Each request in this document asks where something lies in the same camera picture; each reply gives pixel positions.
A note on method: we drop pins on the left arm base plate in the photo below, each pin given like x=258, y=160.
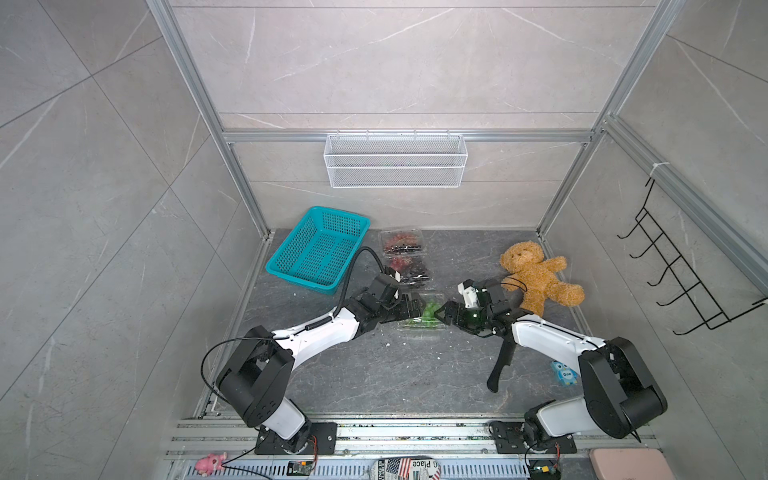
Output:
x=313, y=438

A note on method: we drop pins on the white wire mesh shelf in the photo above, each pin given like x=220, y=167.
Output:
x=395, y=160

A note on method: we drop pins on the teal plastic basket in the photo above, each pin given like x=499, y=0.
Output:
x=317, y=252

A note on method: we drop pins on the clear plastic clamshell container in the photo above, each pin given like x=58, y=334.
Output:
x=385, y=235

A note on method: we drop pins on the blue owl toy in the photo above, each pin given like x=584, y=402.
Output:
x=564, y=375

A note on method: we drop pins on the black knife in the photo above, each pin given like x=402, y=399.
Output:
x=503, y=360

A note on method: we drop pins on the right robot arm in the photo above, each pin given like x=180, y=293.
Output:
x=619, y=392

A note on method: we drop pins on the red grape bunch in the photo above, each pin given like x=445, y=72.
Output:
x=403, y=244
x=401, y=264

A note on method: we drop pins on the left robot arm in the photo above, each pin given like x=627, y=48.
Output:
x=255, y=377

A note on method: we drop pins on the brown teddy bear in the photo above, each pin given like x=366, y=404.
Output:
x=536, y=277

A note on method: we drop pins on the pink pad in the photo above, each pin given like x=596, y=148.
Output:
x=630, y=464

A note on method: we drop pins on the black wire hook rack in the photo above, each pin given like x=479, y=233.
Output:
x=690, y=287

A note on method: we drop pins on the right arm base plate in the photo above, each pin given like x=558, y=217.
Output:
x=517, y=437

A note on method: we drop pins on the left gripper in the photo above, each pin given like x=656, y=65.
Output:
x=408, y=313

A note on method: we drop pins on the pink pig toy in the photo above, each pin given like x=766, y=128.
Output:
x=211, y=464

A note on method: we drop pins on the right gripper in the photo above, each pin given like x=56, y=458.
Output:
x=458, y=319

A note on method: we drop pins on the green grape bunch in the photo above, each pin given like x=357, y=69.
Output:
x=428, y=319

